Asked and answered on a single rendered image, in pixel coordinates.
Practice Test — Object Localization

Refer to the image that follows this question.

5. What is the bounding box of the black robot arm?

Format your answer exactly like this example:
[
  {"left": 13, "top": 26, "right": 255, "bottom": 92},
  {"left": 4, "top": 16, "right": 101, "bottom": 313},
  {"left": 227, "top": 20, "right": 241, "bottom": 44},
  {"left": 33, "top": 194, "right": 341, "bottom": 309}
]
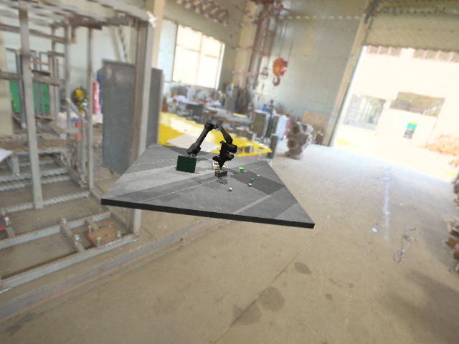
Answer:
[{"left": 186, "top": 120, "right": 237, "bottom": 161}]

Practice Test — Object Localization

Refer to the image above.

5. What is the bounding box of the cream rectangular tray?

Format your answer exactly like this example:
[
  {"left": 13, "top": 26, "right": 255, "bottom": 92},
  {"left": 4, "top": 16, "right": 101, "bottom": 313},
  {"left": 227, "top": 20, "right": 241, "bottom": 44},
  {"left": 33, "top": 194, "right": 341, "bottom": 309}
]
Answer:
[{"left": 212, "top": 162, "right": 227, "bottom": 170}]

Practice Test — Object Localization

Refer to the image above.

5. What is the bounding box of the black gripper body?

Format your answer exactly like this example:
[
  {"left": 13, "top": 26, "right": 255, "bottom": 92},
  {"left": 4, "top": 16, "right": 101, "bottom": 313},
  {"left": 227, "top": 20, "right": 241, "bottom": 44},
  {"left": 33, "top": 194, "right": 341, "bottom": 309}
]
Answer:
[{"left": 212, "top": 150, "right": 228, "bottom": 162}]

